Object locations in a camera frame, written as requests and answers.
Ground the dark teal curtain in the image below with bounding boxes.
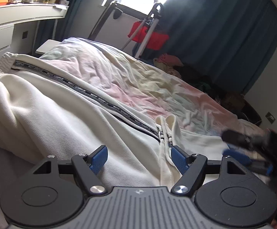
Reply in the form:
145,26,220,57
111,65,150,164
35,0,121,44
137,0,277,96

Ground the dark laundry basket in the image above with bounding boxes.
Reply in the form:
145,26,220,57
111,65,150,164
238,99,263,126

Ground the white stool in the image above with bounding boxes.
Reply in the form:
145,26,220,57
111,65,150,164
35,39,63,56

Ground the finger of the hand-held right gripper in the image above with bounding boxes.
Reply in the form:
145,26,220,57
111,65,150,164
222,149,274,176
222,129,273,151

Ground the white dressing table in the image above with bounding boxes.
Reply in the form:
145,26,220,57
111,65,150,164
0,2,69,72

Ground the pastel tie-dye bed sheet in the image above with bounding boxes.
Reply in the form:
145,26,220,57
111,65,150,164
39,37,272,148

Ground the red fabric bag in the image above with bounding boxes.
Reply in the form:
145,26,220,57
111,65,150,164
128,20,170,51

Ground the white track pants black stripe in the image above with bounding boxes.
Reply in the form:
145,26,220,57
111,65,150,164
0,52,273,229

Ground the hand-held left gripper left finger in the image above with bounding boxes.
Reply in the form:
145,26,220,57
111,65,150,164
33,145,109,195

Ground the black tilted stand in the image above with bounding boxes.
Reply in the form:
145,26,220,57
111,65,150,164
88,0,123,41

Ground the metal wall socket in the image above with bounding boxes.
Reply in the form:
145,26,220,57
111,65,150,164
265,112,276,124

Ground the pile of mixed clothes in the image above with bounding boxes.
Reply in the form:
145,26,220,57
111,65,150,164
152,53,247,110

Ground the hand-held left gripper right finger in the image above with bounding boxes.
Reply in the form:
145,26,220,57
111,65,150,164
170,146,246,195

